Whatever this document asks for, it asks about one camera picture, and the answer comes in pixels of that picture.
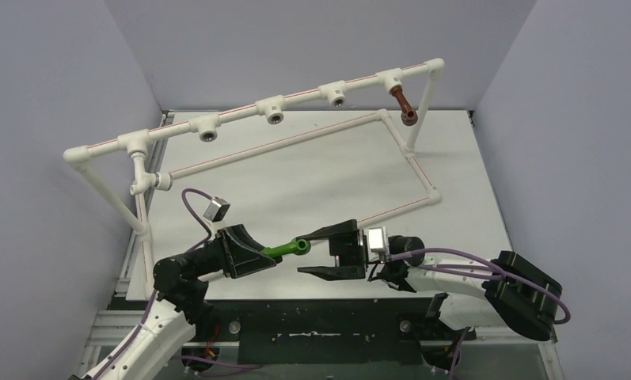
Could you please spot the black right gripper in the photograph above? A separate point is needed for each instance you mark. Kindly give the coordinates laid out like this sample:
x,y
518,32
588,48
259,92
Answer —
x,y
346,251

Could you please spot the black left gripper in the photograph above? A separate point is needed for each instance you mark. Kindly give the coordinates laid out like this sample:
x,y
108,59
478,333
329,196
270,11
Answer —
x,y
237,260

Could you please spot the green water faucet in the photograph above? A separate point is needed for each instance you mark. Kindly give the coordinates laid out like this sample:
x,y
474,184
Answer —
x,y
296,247

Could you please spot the white PVC pipe frame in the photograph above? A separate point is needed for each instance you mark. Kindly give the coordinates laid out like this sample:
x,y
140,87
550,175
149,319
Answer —
x,y
285,161

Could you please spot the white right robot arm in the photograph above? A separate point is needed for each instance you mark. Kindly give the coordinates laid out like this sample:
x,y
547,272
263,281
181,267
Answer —
x,y
468,291

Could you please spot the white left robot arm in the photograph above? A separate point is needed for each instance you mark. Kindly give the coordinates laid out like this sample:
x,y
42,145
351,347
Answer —
x,y
177,306

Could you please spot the white water faucet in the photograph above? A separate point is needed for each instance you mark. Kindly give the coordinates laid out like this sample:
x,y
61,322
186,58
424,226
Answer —
x,y
143,180

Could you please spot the brown water faucet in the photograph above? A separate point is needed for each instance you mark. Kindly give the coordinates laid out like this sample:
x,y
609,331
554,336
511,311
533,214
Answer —
x,y
409,116

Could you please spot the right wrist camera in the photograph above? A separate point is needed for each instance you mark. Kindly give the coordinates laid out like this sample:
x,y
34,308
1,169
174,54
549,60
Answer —
x,y
377,245

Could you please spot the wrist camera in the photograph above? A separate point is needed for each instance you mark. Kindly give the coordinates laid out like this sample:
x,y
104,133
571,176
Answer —
x,y
216,210
377,245

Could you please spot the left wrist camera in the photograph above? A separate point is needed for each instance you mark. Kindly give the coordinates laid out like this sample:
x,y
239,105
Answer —
x,y
216,210

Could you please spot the black front table rail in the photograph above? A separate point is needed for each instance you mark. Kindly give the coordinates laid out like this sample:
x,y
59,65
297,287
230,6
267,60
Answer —
x,y
344,331

